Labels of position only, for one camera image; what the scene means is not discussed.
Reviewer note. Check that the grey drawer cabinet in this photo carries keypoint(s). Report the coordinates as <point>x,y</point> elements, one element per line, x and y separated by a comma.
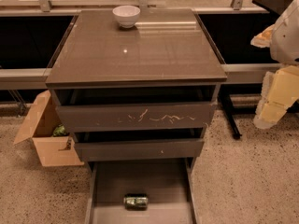
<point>166,48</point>

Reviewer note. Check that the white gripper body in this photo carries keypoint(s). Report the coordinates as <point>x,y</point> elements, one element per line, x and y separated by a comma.
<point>286,38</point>

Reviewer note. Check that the green soda can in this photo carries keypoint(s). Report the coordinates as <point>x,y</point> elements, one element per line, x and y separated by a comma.
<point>136,201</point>

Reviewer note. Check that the white ceramic bowl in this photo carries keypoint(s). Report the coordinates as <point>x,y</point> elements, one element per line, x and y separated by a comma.
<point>126,16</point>

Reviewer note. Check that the grey top drawer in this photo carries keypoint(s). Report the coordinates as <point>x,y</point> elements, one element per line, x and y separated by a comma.
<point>143,108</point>

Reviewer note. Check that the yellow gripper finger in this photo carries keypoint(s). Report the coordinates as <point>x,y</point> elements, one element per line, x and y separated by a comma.
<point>269,116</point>
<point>263,39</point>

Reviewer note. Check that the green bag in box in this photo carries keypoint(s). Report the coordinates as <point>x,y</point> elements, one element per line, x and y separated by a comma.
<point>59,131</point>

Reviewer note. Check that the grey middle drawer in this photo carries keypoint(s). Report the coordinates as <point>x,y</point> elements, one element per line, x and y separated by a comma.
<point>139,144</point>

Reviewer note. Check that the open cardboard box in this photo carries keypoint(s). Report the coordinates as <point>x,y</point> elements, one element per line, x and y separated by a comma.
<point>39,126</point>

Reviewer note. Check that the grey bottom drawer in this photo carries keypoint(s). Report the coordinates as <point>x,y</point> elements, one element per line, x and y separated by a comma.
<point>166,182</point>

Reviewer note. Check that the grey drawer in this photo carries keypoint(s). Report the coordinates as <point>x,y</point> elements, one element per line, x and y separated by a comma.
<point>139,144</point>
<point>143,108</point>
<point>166,182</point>

